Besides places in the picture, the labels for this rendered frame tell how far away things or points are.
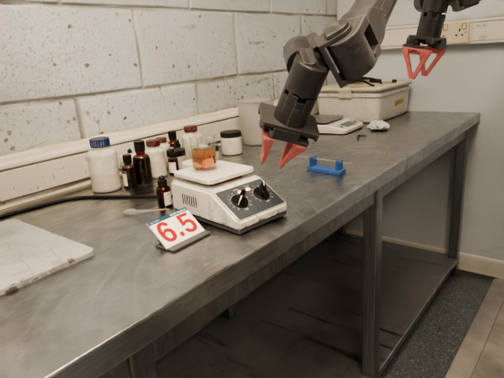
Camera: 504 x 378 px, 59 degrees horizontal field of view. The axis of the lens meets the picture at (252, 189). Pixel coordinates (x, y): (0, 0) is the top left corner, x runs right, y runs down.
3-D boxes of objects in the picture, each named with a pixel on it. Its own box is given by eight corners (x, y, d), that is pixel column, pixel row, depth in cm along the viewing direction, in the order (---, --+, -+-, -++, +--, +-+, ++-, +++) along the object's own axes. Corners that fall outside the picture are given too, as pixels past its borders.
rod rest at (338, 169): (346, 172, 112) (346, 158, 111) (339, 175, 109) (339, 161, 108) (313, 167, 118) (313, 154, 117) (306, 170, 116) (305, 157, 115)
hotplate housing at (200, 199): (289, 215, 85) (287, 175, 83) (238, 237, 77) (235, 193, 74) (215, 195, 101) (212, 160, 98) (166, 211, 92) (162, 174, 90)
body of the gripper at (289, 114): (256, 110, 77) (270, 73, 73) (310, 124, 79) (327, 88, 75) (258, 130, 72) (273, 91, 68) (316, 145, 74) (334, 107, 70)
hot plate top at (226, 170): (256, 171, 88) (256, 166, 88) (209, 185, 80) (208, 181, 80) (217, 163, 96) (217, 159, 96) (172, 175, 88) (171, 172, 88)
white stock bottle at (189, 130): (180, 163, 133) (175, 127, 130) (191, 158, 138) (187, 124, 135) (196, 164, 131) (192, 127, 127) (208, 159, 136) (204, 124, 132)
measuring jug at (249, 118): (238, 139, 166) (235, 98, 162) (271, 136, 167) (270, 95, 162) (241, 148, 148) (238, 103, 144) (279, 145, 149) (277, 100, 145)
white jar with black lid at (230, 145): (233, 157, 137) (232, 133, 135) (217, 154, 141) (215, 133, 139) (247, 151, 142) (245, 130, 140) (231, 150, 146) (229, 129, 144)
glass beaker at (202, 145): (187, 172, 89) (183, 132, 86) (211, 166, 91) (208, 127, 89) (200, 177, 84) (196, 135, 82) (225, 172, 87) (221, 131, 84)
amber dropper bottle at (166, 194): (156, 208, 94) (151, 177, 92) (160, 204, 97) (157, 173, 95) (169, 208, 94) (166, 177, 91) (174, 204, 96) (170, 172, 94)
